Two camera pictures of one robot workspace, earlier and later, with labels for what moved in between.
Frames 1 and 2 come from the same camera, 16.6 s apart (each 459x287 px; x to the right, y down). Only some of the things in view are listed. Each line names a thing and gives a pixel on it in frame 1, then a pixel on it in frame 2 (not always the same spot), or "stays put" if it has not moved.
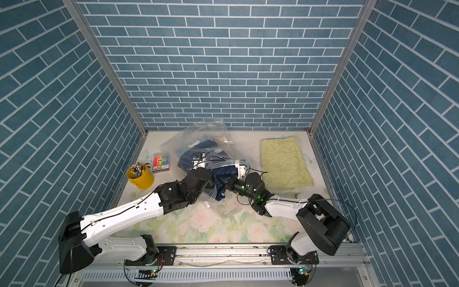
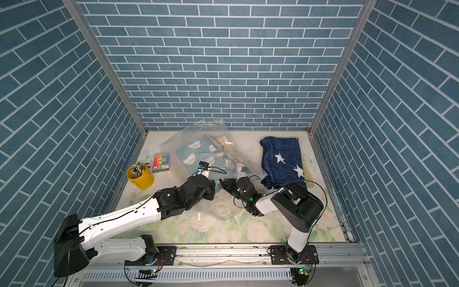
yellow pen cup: (140, 175) stays put
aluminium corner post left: (76, 9) stays put
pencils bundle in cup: (137, 169) stays put
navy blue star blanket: (222, 163) to (282, 162)
